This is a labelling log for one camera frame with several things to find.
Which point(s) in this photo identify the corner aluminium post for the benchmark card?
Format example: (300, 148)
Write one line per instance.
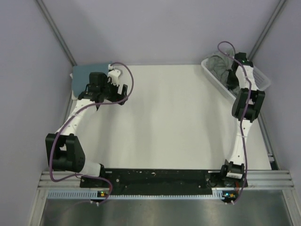
(54, 29)
(281, 5)

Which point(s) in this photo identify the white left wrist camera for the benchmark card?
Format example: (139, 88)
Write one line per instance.
(114, 75)

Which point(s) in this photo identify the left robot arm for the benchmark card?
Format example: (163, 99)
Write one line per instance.
(64, 150)

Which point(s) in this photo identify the folded blue t-shirt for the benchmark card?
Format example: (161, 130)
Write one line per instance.
(81, 75)

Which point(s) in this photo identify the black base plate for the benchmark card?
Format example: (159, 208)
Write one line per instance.
(165, 181)

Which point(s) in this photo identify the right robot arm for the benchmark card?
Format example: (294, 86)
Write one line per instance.
(245, 110)

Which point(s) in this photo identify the left corner aluminium post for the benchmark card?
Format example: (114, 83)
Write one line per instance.
(54, 29)

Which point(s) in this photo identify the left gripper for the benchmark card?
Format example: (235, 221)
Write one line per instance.
(116, 97)

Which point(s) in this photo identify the grey t-shirt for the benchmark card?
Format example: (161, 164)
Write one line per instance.
(220, 67)

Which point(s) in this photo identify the right corner aluminium post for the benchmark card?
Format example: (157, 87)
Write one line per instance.
(281, 5)

